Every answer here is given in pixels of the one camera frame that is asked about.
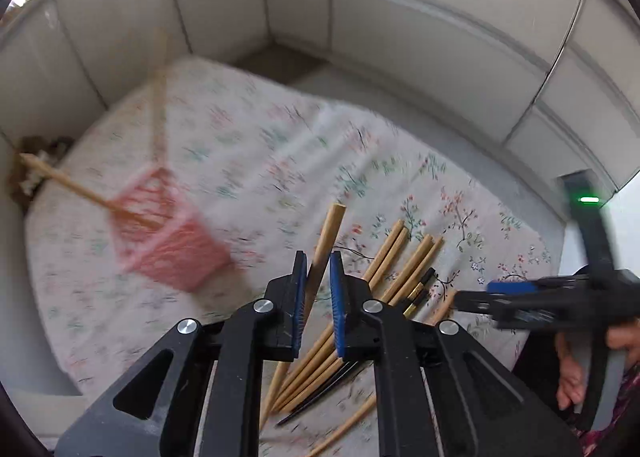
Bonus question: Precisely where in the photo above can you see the black gold-banded chopstick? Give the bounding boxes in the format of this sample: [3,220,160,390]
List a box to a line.
[292,266,437,410]
[277,285,430,427]

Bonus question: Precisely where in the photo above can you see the white lower kitchen cabinets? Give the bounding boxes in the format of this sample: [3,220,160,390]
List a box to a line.
[0,0,640,203]

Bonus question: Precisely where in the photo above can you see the person's right hand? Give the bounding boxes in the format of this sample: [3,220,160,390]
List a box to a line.
[554,316,640,412]

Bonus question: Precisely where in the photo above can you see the red floral clothing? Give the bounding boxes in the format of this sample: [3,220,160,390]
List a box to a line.
[578,364,639,457]

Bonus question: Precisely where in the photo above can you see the pink plastic utensil basket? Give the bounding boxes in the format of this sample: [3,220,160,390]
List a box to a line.
[111,165,231,292]

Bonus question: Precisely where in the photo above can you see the black trash bin with bag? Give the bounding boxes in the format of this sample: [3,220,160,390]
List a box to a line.
[6,135,76,216]

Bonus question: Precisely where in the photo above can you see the floral white tablecloth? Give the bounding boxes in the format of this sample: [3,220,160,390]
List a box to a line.
[26,58,559,404]

